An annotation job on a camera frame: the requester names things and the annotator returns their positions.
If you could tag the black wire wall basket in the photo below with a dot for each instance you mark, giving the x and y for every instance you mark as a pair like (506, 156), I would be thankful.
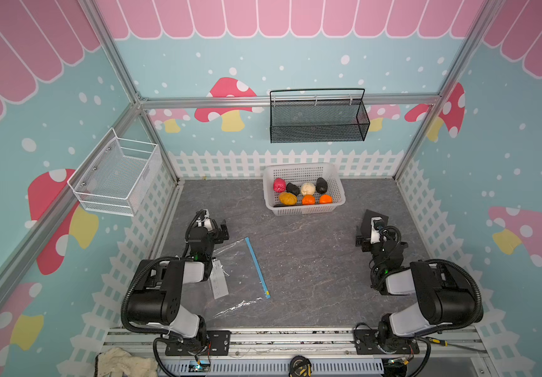
(317, 115)

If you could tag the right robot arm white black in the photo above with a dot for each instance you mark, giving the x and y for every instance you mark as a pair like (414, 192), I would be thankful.
(447, 296)

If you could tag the cream white food ball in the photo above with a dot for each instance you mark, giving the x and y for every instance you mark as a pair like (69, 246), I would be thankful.
(308, 188)

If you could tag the dark food piece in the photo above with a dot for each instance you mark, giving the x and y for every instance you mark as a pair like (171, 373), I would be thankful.
(293, 189)
(321, 186)

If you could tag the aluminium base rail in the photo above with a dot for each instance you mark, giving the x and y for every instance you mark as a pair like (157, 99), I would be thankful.
(316, 342)

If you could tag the white plastic basket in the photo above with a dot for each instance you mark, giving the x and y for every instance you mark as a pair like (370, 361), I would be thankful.
(299, 174)

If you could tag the clear zip top bag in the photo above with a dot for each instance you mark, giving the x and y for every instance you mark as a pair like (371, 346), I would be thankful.
(236, 281)

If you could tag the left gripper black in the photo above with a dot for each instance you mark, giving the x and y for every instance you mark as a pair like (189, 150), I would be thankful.
(217, 233)

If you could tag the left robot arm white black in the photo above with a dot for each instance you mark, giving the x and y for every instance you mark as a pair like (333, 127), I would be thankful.
(152, 304)

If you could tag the black square pad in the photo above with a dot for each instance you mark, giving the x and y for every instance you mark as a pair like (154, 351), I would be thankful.
(365, 228)

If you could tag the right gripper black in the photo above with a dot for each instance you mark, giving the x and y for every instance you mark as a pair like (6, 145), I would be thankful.
(365, 236)

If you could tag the beige cloth rag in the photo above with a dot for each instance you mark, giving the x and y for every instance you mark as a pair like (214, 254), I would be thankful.
(118, 362)

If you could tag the orange tangerine right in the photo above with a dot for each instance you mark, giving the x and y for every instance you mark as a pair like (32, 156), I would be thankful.
(325, 199)

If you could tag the yellow food piece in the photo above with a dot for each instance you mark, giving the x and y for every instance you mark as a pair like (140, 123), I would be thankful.
(288, 198)

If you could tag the orange tangerine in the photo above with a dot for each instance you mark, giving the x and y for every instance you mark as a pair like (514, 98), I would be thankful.
(325, 199)
(309, 200)

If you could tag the yellow handled screwdriver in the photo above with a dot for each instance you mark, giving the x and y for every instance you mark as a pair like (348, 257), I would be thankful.
(444, 343)

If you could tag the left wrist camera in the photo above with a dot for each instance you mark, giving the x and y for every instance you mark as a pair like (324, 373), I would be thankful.
(208, 223)

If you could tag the orange tangerine left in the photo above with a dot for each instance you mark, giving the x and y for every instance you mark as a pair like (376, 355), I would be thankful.
(309, 200)

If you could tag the white wire wall basket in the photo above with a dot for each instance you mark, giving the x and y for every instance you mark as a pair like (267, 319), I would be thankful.
(116, 176)

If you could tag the pink food ball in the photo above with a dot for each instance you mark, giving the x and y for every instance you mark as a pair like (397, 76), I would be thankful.
(279, 185)

